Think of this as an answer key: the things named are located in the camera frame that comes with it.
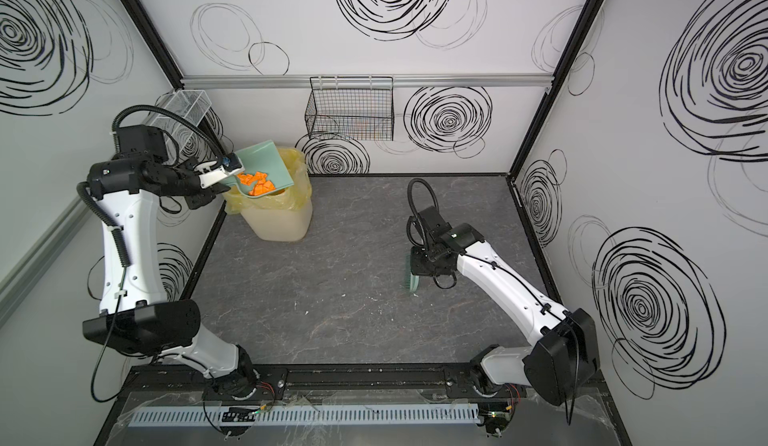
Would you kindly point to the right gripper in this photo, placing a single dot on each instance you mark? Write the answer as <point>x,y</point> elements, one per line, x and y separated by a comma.
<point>422,264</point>

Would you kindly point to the green hand brush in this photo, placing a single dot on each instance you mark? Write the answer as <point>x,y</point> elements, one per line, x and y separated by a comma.
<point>413,278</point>

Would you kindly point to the green plastic dustpan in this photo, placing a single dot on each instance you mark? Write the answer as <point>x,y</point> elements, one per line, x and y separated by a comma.
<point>264,157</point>

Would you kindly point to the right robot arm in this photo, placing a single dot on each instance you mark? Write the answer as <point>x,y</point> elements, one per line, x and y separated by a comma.
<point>561,353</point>

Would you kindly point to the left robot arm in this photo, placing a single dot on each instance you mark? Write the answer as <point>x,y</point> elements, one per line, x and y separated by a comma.
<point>136,315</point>

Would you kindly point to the orange scrap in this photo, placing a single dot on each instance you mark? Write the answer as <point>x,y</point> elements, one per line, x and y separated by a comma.
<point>251,178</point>
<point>262,187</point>

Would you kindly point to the orange scrap lower right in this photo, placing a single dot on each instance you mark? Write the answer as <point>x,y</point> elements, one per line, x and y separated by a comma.
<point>262,187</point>

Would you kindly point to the yellow bin liner bag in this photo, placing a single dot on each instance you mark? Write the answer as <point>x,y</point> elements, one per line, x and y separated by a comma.
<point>292,198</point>

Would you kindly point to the cream trash bin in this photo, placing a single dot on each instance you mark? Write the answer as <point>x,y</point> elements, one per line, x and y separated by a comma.
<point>281,225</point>

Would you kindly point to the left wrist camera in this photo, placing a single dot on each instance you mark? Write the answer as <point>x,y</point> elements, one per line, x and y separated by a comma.
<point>224,174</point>

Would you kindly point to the white wire shelf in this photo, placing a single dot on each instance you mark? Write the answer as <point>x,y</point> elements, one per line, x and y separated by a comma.
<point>191,105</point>

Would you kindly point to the white slotted cable duct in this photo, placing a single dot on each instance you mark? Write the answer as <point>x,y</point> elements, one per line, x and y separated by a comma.
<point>304,415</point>

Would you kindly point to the black wire basket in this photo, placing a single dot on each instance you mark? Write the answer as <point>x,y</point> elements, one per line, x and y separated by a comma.
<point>357,107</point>

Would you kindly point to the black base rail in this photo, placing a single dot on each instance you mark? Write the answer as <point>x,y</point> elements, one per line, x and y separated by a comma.
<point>451,380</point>

